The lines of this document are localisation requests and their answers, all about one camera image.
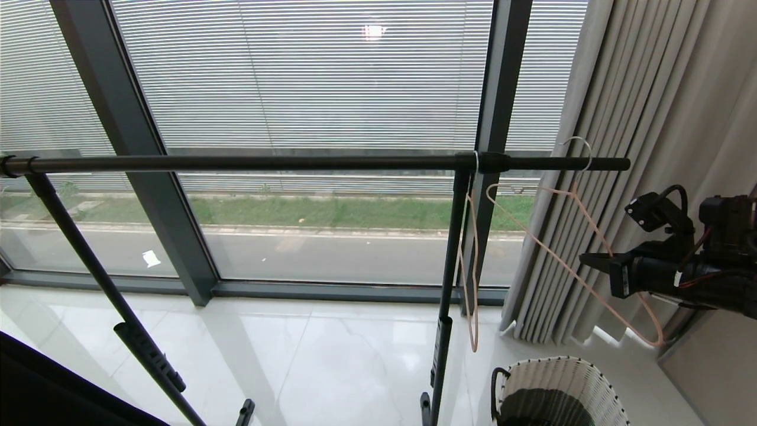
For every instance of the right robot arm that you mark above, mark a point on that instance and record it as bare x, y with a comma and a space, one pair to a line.
727, 284

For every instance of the black clothes rack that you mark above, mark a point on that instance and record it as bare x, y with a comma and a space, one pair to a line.
295, 163

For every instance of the pink clothes hanger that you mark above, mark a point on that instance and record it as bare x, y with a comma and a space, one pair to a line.
532, 235
476, 296

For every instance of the white laundry basket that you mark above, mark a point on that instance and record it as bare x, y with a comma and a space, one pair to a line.
562, 378

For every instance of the black t-shirt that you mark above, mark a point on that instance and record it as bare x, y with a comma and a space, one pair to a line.
47, 396

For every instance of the beige curtain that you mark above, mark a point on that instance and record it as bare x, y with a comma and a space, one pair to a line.
639, 118

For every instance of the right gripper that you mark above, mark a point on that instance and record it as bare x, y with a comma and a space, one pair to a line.
650, 278

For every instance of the window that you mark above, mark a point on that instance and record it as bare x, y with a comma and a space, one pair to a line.
295, 77

